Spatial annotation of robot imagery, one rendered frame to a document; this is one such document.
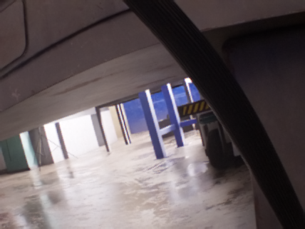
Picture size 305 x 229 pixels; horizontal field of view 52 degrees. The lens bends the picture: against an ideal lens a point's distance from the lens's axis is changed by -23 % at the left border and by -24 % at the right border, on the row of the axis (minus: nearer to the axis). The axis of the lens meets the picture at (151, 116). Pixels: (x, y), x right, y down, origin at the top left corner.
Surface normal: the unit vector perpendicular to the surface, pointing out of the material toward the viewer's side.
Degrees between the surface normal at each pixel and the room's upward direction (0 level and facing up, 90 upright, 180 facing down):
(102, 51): 90
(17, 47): 90
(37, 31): 90
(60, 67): 90
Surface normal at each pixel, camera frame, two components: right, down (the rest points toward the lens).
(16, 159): -0.37, 0.11
